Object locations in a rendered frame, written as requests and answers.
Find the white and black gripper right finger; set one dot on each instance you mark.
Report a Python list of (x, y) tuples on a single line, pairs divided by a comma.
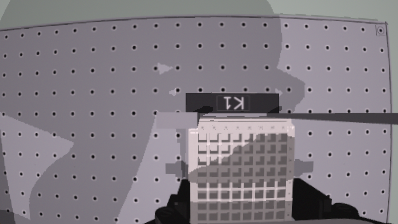
[(308, 203)]

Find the grey perforated base plate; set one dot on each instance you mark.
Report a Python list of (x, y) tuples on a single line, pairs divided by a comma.
[(78, 103)]

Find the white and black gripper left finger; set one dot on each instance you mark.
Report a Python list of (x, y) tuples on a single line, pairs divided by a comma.
[(177, 207)]

